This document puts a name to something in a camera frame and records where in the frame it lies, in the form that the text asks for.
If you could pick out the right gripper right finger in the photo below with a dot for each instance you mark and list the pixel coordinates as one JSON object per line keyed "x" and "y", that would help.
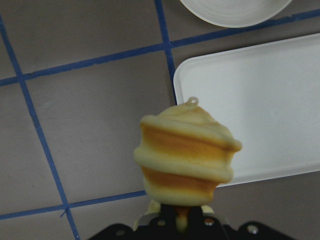
{"x": 204, "y": 226}

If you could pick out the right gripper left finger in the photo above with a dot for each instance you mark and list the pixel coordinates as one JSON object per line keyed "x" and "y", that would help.
{"x": 163, "y": 226}

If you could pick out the yellow croissant bread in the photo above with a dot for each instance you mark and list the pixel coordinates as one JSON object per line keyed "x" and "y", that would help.
{"x": 184, "y": 154}

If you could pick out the cream plate with lemon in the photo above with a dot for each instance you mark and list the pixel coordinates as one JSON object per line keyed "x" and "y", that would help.
{"x": 235, "y": 13}

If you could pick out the cream rectangular tray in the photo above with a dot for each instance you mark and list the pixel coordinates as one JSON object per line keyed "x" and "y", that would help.
{"x": 268, "y": 96}

